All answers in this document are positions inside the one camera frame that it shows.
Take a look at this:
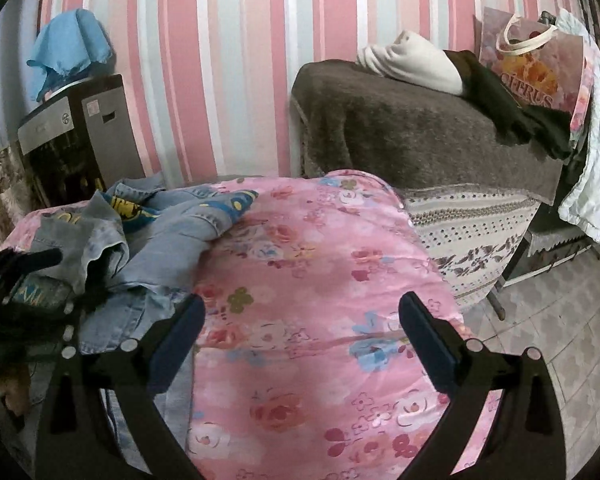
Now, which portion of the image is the pink floral bed quilt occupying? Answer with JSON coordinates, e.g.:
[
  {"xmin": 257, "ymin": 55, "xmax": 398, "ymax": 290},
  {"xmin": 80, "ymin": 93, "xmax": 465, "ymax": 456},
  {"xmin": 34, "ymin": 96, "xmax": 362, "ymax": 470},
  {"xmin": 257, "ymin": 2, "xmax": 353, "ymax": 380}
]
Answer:
[{"xmin": 6, "ymin": 170, "xmax": 464, "ymax": 479}]

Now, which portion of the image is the black garment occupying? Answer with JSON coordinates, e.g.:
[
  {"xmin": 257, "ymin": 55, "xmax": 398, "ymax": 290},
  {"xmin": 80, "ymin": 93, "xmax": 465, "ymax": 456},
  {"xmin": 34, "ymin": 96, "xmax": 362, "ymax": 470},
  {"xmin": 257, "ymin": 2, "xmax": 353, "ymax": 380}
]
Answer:
[{"xmin": 444, "ymin": 50, "xmax": 571, "ymax": 160}]

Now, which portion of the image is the patterned white bed sheet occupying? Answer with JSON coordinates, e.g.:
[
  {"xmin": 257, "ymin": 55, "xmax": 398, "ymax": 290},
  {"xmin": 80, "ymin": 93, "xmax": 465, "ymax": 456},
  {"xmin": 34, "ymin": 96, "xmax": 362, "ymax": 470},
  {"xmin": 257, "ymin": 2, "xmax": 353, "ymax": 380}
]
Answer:
[{"xmin": 401, "ymin": 184, "xmax": 540, "ymax": 310}]

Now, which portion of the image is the white folded garment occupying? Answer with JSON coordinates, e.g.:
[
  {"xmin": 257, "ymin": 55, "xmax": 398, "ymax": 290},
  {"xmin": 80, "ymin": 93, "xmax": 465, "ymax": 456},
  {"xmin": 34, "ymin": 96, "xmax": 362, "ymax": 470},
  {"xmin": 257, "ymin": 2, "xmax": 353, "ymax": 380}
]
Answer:
[{"xmin": 356, "ymin": 30, "xmax": 465, "ymax": 96}]

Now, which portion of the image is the blue denim jacket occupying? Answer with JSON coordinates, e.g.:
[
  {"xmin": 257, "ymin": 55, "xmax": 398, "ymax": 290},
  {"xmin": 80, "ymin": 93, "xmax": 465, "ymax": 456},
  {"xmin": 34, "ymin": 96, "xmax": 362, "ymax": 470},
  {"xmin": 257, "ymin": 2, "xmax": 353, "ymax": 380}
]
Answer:
[{"xmin": 9, "ymin": 173, "xmax": 260, "ymax": 466}]

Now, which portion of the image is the pink floral gift bag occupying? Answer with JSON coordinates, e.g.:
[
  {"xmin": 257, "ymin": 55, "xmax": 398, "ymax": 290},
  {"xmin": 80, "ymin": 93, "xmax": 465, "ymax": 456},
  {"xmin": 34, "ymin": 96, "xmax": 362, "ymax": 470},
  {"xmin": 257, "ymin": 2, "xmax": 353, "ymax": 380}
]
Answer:
[{"xmin": 479, "ymin": 6, "xmax": 595, "ymax": 148}]

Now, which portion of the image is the light blue cloth cover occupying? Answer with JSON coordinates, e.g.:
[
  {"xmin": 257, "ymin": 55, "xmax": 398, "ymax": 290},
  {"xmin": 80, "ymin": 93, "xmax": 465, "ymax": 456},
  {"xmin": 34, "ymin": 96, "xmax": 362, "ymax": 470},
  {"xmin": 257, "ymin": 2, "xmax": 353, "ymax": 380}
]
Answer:
[{"xmin": 26, "ymin": 9, "xmax": 114, "ymax": 102}]

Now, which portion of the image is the person's left hand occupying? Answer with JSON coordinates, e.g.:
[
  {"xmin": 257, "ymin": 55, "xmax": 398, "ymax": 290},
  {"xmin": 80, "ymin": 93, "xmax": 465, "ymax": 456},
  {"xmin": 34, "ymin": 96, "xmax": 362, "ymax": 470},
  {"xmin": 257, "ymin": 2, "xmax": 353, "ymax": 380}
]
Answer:
[{"xmin": 0, "ymin": 366, "xmax": 31, "ymax": 416}]

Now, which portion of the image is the floral beige curtain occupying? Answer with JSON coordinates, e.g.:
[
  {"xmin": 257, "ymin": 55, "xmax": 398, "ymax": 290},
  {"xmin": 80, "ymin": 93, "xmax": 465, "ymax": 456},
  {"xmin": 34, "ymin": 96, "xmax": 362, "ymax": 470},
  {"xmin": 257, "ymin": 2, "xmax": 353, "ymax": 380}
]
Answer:
[{"xmin": 0, "ymin": 141, "xmax": 40, "ymax": 248}]

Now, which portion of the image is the brown blanket covered furniture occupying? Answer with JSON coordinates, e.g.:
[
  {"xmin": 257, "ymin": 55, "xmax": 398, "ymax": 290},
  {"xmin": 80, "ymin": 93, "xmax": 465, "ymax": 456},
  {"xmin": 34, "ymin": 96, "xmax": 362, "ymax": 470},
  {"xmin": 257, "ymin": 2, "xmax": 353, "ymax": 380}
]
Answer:
[{"xmin": 290, "ymin": 60, "xmax": 562, "ymax": 204}]

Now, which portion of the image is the grey water dispenser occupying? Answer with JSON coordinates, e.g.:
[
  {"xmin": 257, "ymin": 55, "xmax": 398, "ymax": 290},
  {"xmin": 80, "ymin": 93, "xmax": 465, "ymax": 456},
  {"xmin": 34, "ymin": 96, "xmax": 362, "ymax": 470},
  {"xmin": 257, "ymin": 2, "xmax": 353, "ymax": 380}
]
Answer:
[{"xmin": 17, "ymin": 74, "xmax": 145, "ymax": 207}]

